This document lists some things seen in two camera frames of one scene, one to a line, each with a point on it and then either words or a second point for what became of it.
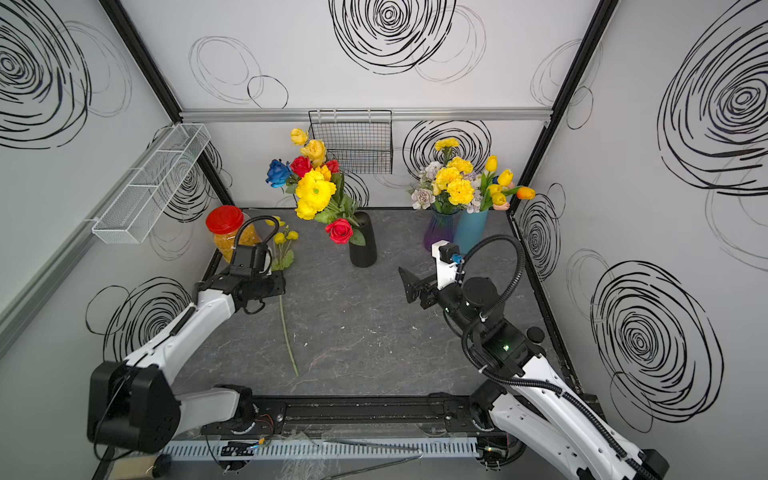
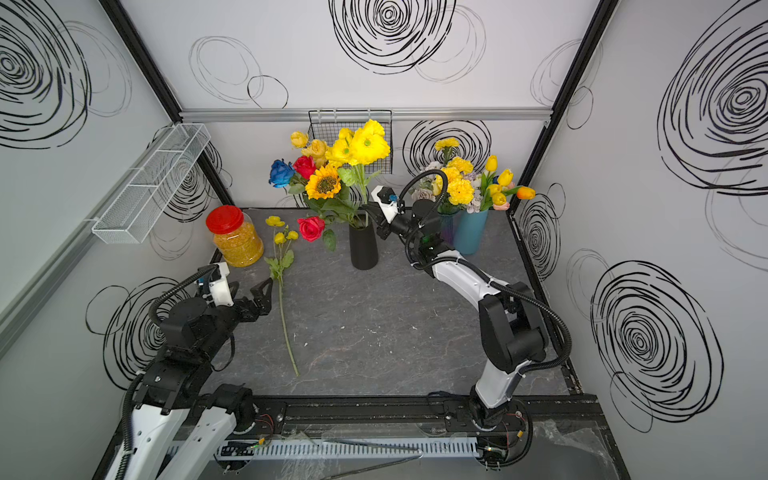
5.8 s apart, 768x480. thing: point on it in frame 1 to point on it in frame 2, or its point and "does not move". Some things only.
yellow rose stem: (314, 150) does not move
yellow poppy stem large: (313, 194) to (364, 146)
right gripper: (414, 286) to (384, 227)
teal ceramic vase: (469, 229) does not move
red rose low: (340, 231) to (311, 227)
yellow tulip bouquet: (494, 189) does not move
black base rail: (415, 414) does not move
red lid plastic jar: (225, 221) does not move
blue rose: (279, 173) does not move
